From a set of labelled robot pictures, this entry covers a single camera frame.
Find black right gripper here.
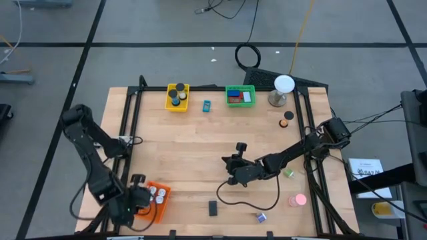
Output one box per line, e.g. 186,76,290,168
222,142,264,186

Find orange plastic basket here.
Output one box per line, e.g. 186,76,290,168
135,181,172,224

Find pink capped clear hourglass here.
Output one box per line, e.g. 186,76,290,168
288,193,308,208

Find green plastic basket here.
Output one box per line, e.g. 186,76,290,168
225,85,257,109

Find orange sand hourglass black cap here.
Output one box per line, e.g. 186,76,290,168
278,111,296,129

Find yellow plastic basket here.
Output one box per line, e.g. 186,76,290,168
165,83,191,113

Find black perforated metal panel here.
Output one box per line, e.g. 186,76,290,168
242,66,330,90

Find white dome wooden table lamp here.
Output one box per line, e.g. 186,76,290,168
268,74,296,108

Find white sand hourglass black cap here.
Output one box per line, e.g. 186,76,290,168
175,82,187,101

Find white paper label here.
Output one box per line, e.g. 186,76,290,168
348,157,394,199

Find black metal bar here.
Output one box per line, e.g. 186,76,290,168
348,162,416,195

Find yellow white container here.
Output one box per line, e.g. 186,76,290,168
371,201,406,220

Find black floor object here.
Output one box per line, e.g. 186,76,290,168
0,103,14,125

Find gray flat floor base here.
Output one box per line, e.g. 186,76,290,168
0,71,35,85

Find gray blue floor base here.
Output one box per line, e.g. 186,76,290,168
13,0,73,9

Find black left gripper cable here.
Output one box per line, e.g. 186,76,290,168
129,201,158,233

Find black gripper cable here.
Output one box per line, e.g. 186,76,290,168
129,201,158,233
216,173,281,211

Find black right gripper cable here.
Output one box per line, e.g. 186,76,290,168
216,173,281,211

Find black coiled floor cable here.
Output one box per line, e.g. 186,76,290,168
233,0,262,71

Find yellow floor cable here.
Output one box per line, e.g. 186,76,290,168
288,0,316,76

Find thin black floor cable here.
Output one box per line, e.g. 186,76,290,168
193,0,250,20

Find white floor cable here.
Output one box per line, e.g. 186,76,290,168
0,0,23,66

